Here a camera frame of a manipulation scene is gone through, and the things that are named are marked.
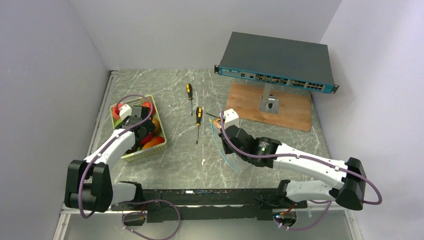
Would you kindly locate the green cabbage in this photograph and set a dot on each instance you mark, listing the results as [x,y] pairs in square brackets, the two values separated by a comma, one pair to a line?
[118,123]

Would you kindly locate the teal network switch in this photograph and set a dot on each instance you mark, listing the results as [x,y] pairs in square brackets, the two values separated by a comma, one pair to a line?
[285,62]

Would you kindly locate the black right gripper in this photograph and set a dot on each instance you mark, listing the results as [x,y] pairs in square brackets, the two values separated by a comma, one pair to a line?
[227,151]

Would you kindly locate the green plastic basket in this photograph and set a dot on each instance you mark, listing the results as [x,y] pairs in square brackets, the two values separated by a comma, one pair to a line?
[138,153]

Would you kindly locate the yellow tape measure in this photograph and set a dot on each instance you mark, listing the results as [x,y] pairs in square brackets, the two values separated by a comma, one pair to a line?
[217,123]

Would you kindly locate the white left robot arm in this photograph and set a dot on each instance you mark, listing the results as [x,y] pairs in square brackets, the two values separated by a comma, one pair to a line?
[89,185]

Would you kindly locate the wooden board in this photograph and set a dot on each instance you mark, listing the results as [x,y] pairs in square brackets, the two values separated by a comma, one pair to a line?
[294,109]

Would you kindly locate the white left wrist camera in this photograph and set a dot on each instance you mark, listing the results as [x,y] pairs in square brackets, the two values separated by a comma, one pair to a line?
[124,111]

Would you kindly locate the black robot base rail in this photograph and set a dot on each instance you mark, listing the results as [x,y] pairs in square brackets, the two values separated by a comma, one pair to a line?
[211,204]

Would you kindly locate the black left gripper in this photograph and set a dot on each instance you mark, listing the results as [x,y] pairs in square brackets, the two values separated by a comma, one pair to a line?
[149,126]

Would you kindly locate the orange mango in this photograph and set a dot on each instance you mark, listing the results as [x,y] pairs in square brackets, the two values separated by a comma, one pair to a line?
[153,142]

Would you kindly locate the yellow black screwdriver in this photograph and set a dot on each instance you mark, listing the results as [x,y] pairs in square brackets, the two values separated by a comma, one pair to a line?
[198,115]
[189,91]

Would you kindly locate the metal switch stand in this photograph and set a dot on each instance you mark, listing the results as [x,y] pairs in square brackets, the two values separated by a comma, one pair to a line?
[268,102]

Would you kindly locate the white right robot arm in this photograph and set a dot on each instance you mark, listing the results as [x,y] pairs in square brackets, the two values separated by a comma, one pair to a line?
[334,180]

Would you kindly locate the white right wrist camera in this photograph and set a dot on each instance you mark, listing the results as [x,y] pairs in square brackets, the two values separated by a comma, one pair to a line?
[231,118]

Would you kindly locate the lower yellow black screwdriver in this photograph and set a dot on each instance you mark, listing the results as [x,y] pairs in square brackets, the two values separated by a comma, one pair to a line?
[198,115]

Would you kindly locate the red pomegranate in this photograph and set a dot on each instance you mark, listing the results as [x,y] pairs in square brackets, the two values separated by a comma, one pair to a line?
[146,139]

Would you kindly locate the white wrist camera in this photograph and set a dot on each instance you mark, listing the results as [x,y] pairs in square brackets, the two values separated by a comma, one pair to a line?
[231,118]
[124,111]

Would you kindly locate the red apple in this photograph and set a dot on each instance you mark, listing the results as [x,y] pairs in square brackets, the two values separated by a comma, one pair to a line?
[150,106]

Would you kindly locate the brown kiwi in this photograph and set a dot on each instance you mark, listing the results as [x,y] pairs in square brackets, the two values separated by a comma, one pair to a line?
[157,124]

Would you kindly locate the upper yellow black screwdriver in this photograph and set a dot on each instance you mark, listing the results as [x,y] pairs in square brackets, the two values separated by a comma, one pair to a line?
[189,91]

